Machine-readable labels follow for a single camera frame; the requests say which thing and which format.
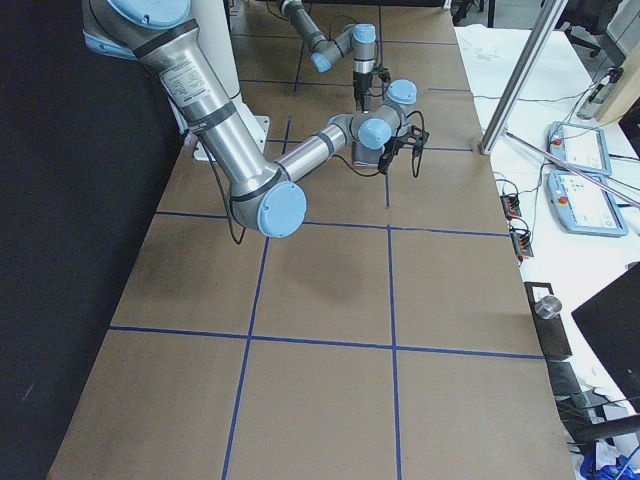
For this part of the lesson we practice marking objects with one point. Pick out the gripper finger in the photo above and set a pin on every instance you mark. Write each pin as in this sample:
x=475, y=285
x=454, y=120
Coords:
x=386, y=158
x=416, y=160

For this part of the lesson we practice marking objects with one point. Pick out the metal cylinder weight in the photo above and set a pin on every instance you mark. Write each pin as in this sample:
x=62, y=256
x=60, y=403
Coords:
x=548, y=307

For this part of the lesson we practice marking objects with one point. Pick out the blue teach pendant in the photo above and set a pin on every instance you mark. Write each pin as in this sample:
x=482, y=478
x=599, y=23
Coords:
x=581, y=207
x=580, y=146

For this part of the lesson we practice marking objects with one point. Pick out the black office chair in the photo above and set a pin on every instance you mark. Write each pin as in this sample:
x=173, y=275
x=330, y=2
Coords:
x=584, y=14

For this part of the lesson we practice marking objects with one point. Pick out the aluminium frame post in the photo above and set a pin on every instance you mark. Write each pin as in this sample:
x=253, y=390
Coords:
x=532, y=50

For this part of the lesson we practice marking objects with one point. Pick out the black laptop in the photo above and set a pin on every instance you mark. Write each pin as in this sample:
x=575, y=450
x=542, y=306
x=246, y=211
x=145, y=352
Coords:
x=609, y=322

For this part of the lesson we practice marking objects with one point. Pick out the black flat plate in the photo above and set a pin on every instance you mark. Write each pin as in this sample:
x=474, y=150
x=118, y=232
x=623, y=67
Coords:
x=551, y=334

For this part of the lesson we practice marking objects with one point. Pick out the far blue teach pendant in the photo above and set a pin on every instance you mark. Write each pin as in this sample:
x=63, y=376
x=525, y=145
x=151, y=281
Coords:
x=580, y=146

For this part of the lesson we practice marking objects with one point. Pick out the small orange connector box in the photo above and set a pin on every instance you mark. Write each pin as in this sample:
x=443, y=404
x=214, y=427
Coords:
x=511, y=206

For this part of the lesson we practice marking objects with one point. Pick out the near blue teach pendant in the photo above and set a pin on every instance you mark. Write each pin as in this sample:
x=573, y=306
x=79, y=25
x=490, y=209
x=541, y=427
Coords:
x=581, y=207

